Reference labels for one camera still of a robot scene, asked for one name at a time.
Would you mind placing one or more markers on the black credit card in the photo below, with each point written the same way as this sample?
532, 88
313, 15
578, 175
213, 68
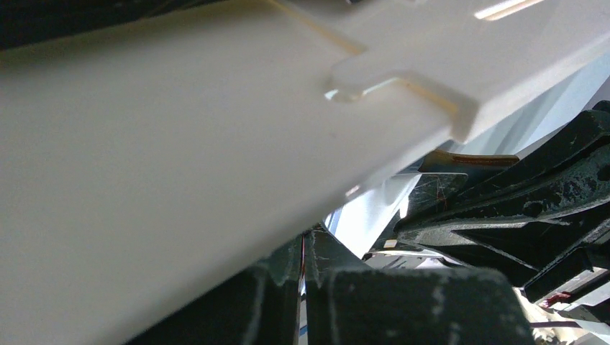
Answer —
430, 192

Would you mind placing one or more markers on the brown leather card holder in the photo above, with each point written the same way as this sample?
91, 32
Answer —
360, 222

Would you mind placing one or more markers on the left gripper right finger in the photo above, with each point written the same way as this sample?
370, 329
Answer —
349, 302

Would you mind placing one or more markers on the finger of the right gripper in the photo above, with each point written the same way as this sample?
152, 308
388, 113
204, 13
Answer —
540, 257
569, 173

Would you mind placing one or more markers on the white plastic tray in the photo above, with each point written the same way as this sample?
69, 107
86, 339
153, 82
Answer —
152, 149

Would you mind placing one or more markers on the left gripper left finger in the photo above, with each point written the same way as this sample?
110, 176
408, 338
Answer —
259, 305

